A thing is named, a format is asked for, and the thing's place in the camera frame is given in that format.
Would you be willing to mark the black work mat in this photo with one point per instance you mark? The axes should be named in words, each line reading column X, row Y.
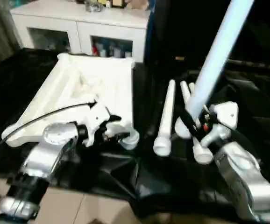
column 139, row 186

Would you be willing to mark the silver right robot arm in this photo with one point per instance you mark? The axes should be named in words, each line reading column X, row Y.
column 242, row 182

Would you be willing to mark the small yellow label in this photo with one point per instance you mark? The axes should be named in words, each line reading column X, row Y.
column 180, row 58

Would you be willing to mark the white table top frame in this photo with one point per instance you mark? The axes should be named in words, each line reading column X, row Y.
column 88, row 93

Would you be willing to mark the white glass-door cabinet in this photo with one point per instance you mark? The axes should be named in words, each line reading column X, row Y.
column 79, row 28

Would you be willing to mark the white plastic table leg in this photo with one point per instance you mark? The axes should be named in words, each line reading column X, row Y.
column 214, row 60
column 201, row 151
column 165, row 116
column 191, row 87

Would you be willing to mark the black metal rail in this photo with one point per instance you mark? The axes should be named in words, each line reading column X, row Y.
column 256, row 64

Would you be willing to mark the blue white ceramic pot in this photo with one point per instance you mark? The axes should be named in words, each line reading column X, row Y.
column 94, row 4

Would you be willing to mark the beige plush toy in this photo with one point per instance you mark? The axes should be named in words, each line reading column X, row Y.
column 137, row 3

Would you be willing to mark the small yellow box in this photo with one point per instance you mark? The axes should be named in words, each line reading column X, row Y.
column 117, row 3

